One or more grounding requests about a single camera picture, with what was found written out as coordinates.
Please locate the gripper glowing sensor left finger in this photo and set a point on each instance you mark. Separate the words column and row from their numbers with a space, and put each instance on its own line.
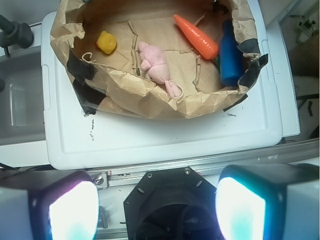
column 48, row 205

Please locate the clear plastic bin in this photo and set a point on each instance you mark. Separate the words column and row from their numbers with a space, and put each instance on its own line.
column 21, row 99

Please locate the black clamp knob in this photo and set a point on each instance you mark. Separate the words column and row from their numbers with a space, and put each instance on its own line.
column 14, row 33

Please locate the pink plush mouse toy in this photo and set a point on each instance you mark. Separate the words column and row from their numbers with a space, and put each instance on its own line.
column 154, row 64

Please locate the black octagonal mount plate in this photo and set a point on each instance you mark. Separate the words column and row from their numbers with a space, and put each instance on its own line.
column 172, row 204

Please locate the orange plastic carrot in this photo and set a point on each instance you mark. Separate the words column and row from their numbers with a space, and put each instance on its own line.
column 205, row 46

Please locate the blue plastic bottle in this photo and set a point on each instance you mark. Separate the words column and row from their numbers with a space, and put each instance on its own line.
column 231, row 58

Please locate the yellow rubber duck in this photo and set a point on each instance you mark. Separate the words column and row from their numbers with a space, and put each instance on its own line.
column 106, row 42

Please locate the aluminium extrusion rail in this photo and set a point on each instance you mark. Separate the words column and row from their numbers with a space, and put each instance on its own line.
column 208, row 165

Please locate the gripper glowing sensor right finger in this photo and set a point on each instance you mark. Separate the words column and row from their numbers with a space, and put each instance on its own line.
column 269, row 202

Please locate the white plastic bin lid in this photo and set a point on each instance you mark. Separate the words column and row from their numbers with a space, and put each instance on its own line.
column 78, row 140

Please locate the brown paper bag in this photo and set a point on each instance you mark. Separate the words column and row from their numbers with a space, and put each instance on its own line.
column 115, row 83

